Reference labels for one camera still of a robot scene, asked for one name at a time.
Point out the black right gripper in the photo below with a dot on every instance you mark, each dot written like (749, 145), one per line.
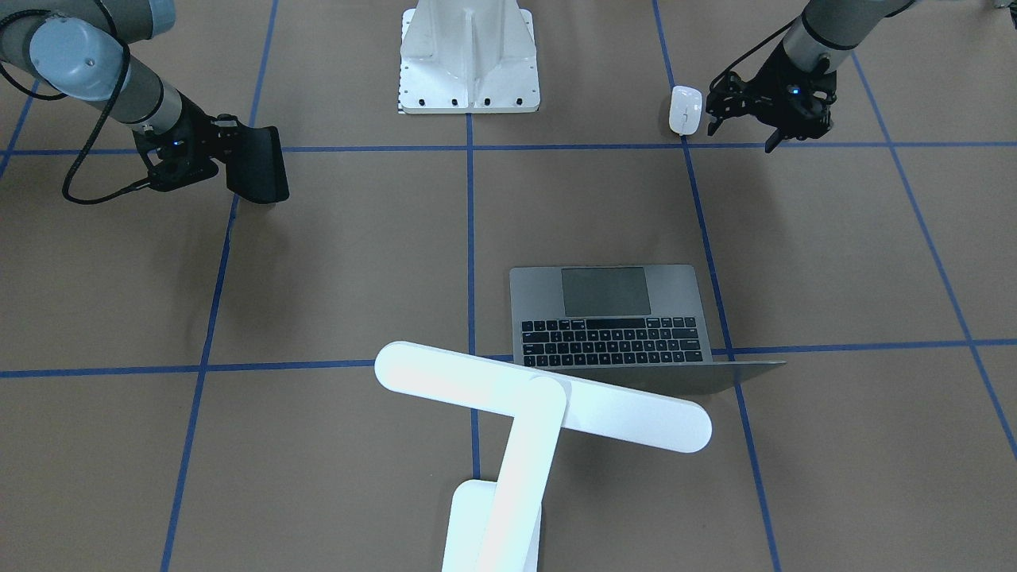
(193, 129)

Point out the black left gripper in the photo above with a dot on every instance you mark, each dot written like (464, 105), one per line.
(764, 90)

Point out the white computer mouse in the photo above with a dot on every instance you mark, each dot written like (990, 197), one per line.
(685, 113)

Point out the black mouse pad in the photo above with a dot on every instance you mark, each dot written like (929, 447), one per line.
(255, 168)

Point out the grey laptop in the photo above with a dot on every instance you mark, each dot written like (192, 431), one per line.
(634, 326)

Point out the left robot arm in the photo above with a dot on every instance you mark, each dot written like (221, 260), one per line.
(825, 30)

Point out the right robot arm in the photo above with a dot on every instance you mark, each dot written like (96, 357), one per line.
(81, 49)

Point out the white desk lamp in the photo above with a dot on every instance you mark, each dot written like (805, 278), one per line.
(495, 525)

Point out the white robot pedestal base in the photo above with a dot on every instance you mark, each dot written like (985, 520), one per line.
(468, 57)

